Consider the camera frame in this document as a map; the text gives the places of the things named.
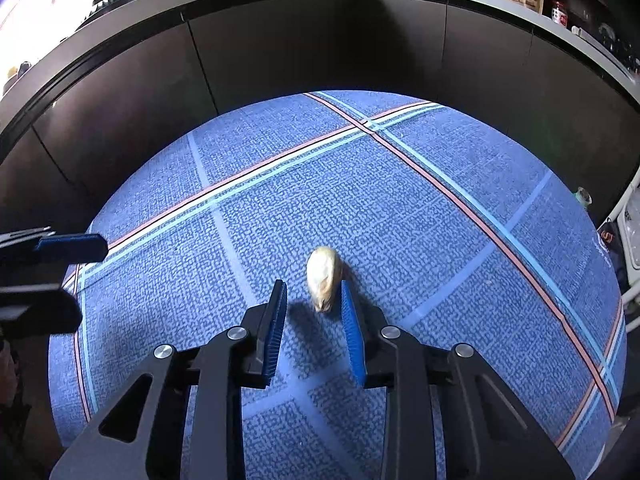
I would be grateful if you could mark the green plastic bottle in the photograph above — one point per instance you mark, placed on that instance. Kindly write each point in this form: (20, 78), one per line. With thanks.
(583, 196)

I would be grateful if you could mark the blue plaid tablecloth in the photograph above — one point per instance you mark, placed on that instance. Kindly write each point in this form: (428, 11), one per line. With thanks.
(400, 220)

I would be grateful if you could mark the dark kitchen cabinet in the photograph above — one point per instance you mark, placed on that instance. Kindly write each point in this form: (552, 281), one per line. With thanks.
(320, 40)

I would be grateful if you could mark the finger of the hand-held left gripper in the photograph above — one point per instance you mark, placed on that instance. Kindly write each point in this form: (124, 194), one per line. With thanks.
(70, 248)
(40, 307)

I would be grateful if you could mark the red label sauce jar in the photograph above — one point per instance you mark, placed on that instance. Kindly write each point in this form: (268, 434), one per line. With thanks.
(560, 14)

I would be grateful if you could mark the white storage rack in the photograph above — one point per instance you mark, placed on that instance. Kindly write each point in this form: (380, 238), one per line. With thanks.
(631, 260)

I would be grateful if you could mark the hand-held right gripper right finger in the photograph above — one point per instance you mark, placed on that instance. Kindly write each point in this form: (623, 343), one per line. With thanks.
(353, 335)

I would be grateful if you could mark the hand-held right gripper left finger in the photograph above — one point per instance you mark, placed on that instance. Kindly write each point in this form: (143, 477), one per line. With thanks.
(274, 330)

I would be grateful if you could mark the dark blue bag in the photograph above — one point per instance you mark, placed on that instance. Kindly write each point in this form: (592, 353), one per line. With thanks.
(610, 260)

